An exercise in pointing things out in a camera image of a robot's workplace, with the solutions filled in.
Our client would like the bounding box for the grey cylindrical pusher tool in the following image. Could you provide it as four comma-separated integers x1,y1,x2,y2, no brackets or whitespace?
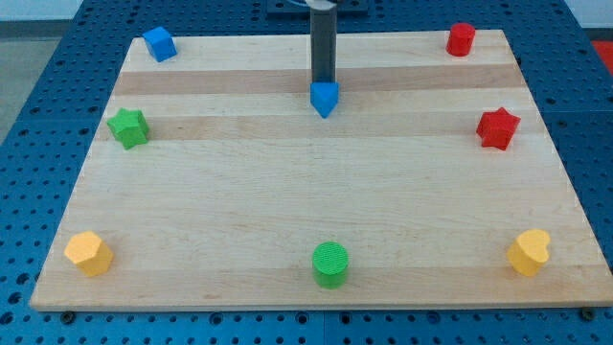
309,0,337,82

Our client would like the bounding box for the red star block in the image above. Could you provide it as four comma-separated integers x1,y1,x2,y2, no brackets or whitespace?
476,107,521,150

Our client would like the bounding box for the green star block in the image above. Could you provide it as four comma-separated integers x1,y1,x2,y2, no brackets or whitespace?
106,108,149,150

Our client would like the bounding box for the red cylinder block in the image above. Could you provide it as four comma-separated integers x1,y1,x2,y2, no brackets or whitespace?
446,22,476,57

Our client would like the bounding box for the blue cube block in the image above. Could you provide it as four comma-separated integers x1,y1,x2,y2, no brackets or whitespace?
143,27,177,62

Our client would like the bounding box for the wooden board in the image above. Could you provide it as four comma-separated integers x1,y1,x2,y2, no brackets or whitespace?
31,30,612,311

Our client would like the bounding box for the green cylinder block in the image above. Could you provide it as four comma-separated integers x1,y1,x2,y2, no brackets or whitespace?
311,241,349,289

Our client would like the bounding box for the yellow heart block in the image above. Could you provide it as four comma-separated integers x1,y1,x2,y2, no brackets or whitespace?
507,228,551,277

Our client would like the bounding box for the yellow hexagon block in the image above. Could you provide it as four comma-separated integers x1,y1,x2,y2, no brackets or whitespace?
64,231,114,277

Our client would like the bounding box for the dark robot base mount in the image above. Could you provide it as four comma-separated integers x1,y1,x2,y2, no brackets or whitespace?
264,0,370,16

